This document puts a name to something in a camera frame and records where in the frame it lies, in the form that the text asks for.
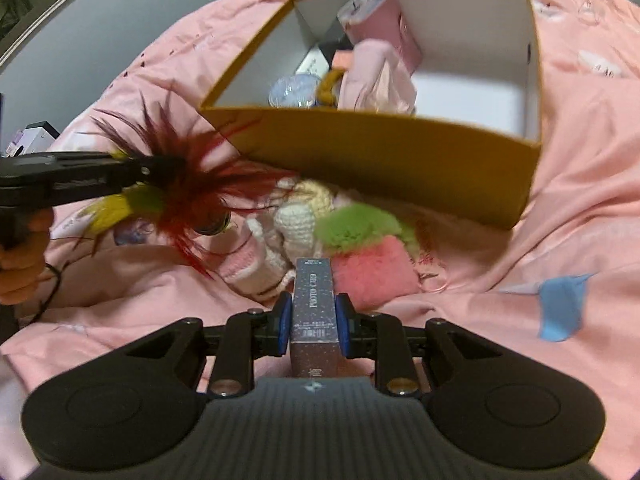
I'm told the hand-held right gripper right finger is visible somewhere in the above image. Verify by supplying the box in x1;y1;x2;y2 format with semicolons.
333;291;506;401

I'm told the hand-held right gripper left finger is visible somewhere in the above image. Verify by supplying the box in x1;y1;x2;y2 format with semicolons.
121;290;295;401

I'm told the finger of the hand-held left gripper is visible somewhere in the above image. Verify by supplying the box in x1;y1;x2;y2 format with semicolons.
52;155;184;204
50;151;151;167

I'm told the grey photo card box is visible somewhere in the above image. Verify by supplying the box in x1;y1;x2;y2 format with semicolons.
289;256;342;380

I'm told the red feather toy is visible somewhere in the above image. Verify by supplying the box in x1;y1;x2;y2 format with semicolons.
50;92;301;281

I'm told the orange cardboard box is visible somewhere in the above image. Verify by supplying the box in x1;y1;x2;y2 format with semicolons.
199;0;543;231

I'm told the round transparent container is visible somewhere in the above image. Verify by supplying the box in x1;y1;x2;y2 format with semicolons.
268;73;321;110

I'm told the white glasses case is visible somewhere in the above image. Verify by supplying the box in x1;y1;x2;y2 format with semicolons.
294;46;332;78

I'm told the brown teddy bear plush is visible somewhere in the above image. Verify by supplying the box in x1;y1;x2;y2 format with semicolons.
314;67;351;109

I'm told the pink plush cloth roll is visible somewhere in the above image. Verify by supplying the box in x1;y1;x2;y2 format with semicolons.
337;39;418;116

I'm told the pink carton box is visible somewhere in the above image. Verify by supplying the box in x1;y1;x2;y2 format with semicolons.
336;0;425;73

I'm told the person's left hand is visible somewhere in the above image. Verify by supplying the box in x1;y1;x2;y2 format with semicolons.
0;209;55;306

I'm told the small white device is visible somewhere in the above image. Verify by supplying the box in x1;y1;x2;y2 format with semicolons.
6;121;61;157

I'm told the round printed badge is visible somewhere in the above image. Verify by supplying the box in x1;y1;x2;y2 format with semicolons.
112;217;157;247

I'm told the pink strawberry plush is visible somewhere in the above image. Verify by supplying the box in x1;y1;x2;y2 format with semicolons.
314;205;421;311

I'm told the cream crochet doll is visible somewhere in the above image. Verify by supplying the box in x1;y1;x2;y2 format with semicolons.
217;177;346;303

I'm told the small round metal object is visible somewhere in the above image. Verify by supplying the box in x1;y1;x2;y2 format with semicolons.
194;211;232;237

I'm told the pink printed blanket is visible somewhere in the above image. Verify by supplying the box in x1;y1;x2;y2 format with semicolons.
0;0;640;480

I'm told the black cable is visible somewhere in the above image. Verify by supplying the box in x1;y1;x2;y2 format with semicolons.
20;262;65;328

